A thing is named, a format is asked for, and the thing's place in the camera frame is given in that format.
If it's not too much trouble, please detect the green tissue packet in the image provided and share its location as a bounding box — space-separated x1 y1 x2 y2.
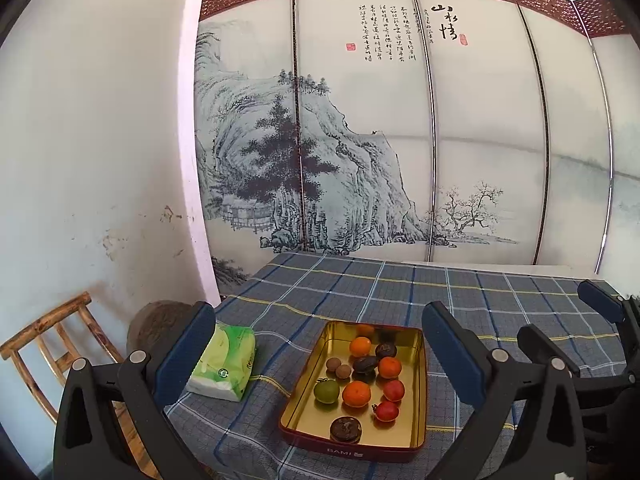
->
186 323 257 403

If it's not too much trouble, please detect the red tin box gold inside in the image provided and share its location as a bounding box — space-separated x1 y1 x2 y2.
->
278 320 428 463

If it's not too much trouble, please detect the green tomato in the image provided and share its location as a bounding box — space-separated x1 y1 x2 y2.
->
313 379 341 405

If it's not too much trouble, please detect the small red tomato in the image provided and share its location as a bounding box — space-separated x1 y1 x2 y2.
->
372 400 400 423

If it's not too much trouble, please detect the blue plaid tablecloth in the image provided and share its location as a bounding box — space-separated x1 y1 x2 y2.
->
162 252 640 480

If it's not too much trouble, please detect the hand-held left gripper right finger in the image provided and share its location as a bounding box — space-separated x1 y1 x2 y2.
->
421 301 587 480

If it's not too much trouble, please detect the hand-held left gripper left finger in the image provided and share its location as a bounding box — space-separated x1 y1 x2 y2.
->
52 301 217 480

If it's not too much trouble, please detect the wooden chair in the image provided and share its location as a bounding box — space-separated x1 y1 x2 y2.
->
0 291 126 426

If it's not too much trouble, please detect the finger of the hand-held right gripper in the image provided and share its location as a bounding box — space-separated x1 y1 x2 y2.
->
577 280 640 341
517 325 640 401

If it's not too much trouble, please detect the ink landscape folding screen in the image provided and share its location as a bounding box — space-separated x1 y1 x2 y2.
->
192 0 640 291

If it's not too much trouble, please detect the brown round object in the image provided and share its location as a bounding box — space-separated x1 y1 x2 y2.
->
126 300 201 356

